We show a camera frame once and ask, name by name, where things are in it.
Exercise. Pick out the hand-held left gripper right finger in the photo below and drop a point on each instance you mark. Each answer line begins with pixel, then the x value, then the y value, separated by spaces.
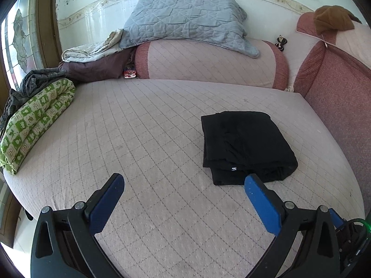
pixel 262 204

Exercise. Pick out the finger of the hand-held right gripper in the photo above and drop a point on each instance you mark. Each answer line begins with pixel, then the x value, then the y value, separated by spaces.
pixel 337 220

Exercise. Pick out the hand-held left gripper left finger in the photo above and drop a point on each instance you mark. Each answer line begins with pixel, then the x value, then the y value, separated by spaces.
pixel 108 201

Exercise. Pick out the black pants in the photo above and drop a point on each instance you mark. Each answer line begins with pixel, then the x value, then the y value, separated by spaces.
pixel 246 139

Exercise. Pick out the pink quilted bed cover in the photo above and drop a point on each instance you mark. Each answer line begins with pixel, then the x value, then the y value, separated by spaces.
pixel 145 139

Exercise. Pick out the green printed quilt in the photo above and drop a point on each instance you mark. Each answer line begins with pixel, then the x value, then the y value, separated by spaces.
pixel 34 115

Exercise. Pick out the red woven sofa cushion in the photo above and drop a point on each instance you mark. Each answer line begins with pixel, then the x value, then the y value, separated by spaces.
pixel 339 92

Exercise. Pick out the small red box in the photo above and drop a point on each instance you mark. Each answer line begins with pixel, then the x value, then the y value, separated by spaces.
pixel 129 73

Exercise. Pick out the dark purple cloth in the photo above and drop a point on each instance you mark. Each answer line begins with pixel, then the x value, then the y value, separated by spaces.
pixel 101 66

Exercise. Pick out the grey crumpled clothing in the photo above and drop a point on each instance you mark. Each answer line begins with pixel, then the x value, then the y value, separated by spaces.
pixel 37 78

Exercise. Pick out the pink bolster cushion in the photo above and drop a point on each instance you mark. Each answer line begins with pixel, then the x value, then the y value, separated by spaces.
pixel 208 63

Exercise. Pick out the folded beige blanket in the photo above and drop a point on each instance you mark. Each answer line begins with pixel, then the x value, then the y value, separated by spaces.
pixel 87 52

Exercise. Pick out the dark hair clip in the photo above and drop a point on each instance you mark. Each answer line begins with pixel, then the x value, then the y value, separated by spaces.
pixel 280 45

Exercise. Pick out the light pink back cushion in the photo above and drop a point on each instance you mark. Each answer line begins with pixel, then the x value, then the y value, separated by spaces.
pixel 356 43

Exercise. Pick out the stained glass window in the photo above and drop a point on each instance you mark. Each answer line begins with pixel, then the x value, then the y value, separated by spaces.
pixel 20 34

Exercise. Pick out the brown knit hat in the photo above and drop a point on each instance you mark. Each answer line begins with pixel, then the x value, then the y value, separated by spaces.
pixel 333 18

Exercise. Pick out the grey quilted pillow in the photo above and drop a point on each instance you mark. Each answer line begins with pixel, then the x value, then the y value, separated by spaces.
pixel 185 14

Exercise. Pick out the wooden door frame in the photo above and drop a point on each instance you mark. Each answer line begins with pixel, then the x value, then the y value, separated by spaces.
pixel 47 20

